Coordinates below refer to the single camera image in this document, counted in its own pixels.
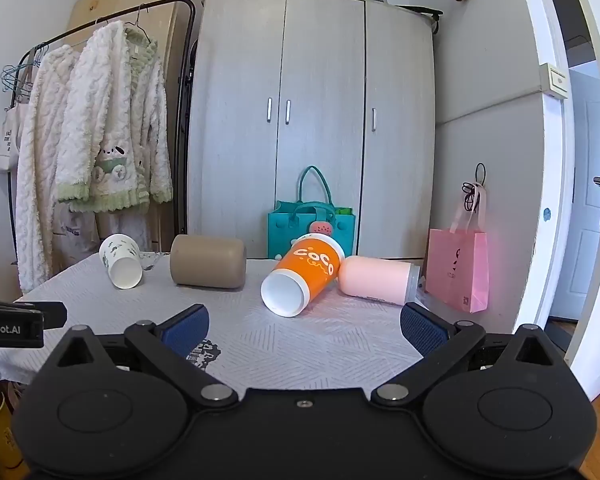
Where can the white canvas tote bag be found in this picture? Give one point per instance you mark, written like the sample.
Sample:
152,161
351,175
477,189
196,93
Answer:
5,146

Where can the light grey wardrobe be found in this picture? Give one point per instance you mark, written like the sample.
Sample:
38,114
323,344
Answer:
320,110

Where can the light grey garment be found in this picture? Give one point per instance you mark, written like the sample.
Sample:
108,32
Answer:
80,237

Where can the white door frame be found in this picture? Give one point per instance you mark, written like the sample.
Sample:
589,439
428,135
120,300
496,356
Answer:
545,160

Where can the orange paper cup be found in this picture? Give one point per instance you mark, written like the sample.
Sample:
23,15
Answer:
310,267

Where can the pink cup with clear lid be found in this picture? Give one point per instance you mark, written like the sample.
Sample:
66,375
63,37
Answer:
375,280

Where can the pink paper bag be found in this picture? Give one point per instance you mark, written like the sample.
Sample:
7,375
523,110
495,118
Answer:
455,265

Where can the white light switch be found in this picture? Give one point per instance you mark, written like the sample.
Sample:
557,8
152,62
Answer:
554,81

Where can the green bag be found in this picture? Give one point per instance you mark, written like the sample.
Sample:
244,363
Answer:
344,211

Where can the white patterned tablecloth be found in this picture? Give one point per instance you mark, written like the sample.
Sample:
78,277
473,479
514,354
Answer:
280,345

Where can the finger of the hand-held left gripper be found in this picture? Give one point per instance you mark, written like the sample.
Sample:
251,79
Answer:
52,314

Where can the teal felt tote bag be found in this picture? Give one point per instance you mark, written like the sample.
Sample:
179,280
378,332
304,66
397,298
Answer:
292,232

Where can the white panelled door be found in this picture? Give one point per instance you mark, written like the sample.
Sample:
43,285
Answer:
585,160

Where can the tan brown cup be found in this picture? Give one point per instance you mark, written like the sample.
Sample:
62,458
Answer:
207,262

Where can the white leaf print paper cup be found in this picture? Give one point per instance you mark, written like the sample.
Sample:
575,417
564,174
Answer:
120,257

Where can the blue round sticker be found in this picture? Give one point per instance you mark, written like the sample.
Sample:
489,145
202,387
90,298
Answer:
546,214

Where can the white fluffy green trim jacket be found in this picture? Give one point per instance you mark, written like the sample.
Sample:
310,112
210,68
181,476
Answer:
110,115

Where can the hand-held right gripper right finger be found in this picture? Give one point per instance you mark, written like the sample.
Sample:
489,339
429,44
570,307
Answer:
422,327

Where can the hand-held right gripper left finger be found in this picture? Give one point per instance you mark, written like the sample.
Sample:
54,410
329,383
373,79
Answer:
187,327

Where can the white fluffy robe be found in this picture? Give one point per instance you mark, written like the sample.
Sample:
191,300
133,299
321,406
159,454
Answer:
40,170

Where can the black clothes rack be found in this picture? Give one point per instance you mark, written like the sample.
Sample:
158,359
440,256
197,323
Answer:
181,170

